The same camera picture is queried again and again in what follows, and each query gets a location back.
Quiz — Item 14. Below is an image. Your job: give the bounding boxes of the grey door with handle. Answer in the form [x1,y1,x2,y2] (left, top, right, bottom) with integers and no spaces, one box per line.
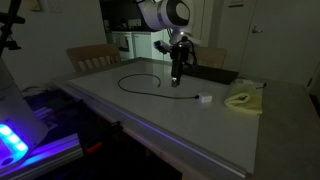
[241,0,320,86]

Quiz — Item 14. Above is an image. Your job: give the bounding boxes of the right wooden chair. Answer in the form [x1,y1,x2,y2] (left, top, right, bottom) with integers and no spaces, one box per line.
[195,47,227,69]

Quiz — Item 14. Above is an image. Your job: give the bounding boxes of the white charger plug block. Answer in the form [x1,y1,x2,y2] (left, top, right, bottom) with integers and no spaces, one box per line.
[198,92,212,103]

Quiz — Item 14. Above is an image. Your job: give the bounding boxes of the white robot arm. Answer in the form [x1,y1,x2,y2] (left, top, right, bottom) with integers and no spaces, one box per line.
[134,0,201,87]

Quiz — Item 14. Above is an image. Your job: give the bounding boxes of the robot base with blue lights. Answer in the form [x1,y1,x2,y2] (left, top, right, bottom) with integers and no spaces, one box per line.
[0,61,49,171]

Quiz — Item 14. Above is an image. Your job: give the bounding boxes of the black charger cable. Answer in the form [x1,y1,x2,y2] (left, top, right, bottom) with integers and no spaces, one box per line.
[117,73,200,100]

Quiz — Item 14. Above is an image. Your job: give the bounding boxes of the white kitchen cabinets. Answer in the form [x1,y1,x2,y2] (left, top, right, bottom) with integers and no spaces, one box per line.
[106,30,170,61]

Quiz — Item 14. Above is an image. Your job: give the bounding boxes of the white table mat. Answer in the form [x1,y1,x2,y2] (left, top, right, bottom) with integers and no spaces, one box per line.
[68,61,259,173]

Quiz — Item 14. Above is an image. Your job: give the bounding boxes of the black laptop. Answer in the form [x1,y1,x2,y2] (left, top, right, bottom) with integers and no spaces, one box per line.
[183,65,239,85]

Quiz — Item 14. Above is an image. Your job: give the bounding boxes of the yellow folded cloth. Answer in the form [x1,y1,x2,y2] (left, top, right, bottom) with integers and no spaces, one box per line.
[224,83,263,115]

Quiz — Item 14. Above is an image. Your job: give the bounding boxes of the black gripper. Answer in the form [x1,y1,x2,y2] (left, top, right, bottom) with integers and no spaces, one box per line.
[170,45,189,87]

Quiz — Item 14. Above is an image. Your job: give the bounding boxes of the left wooden chair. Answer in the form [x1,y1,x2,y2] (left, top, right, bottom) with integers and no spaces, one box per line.
[66,44,121,72]

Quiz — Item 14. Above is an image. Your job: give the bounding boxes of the black camera stand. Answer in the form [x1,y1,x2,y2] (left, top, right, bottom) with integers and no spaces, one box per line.
[0,0,25,56]

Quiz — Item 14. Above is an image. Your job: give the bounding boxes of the wooden chair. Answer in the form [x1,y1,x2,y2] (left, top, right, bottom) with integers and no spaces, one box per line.
[66,44,121,72]
[195,47,227,69]

